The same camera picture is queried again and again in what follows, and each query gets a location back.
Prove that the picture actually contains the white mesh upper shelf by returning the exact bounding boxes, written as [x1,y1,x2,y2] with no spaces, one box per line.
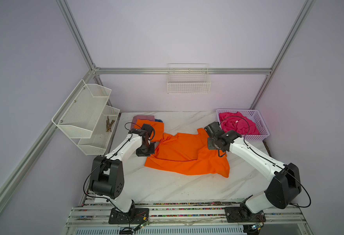
[52,80,111,139]

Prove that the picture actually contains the white mesh lower shelf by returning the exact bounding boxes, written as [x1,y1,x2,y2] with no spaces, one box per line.
[72,105,120,155]

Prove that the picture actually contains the aluminium frame profile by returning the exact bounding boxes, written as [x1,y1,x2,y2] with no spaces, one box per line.
[0,0,316,224]

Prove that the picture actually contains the folded mauve t-shirt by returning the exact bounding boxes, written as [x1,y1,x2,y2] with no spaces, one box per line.
[131,115,155,129]

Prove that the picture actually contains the white mesh shelf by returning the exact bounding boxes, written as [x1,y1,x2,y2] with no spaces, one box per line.
[72,105,120,155]
[52,80,111,139]

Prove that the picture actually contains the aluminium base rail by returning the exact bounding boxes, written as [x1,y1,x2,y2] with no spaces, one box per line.
[61,195,313,235]

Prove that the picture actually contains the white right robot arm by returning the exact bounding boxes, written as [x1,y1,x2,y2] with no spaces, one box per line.
[206,128,303,214]

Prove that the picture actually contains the pink t-shirt in basket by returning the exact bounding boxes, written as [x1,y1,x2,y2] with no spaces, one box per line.
[219,112,260,135]

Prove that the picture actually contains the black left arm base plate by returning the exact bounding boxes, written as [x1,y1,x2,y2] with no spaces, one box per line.
[108,208,149,225]

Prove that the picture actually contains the folded orange t-shirt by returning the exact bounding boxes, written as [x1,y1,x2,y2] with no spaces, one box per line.
[134,119,164,142]

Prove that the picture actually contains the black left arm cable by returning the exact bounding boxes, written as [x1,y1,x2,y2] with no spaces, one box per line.
[82,122,155,235]

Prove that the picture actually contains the white wire wall basket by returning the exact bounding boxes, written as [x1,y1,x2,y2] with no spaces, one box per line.
[167,63,211,95]

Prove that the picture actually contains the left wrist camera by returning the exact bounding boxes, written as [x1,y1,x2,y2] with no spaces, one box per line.
[141,123,156,142]

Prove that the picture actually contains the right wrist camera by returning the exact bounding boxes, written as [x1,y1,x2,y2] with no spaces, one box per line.
[204,121,223,138]

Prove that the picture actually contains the orange t-shirt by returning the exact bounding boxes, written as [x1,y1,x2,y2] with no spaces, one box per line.
[145,128,230,178]
[134,119,164,142]

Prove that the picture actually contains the lilac perforated plastic basket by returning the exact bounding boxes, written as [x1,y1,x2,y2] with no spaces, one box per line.
[216,109,270,141]

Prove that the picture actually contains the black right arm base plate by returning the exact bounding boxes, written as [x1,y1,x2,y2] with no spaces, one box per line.
[224,207,266,223]

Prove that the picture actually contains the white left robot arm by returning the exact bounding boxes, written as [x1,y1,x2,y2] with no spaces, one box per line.
[88,133,154,213]

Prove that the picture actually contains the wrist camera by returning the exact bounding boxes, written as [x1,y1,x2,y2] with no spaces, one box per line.
[204,121,223,138]
[141,123,156,142]

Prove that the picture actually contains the wooden clothespins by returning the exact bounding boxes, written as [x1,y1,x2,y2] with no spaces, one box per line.
[106,116,115,132]

